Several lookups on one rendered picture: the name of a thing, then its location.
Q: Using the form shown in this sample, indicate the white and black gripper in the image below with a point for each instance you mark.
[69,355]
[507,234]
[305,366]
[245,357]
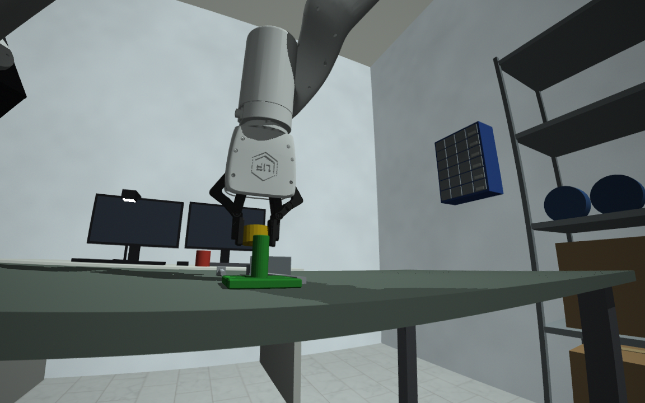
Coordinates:
[263,164]

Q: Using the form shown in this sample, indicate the white flat bar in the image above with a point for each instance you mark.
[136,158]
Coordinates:
[302,278]

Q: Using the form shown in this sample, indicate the green peg on flat base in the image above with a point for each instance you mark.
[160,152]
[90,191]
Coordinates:
[259,278]

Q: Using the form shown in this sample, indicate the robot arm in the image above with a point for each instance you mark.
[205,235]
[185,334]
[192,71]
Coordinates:
[273,86]

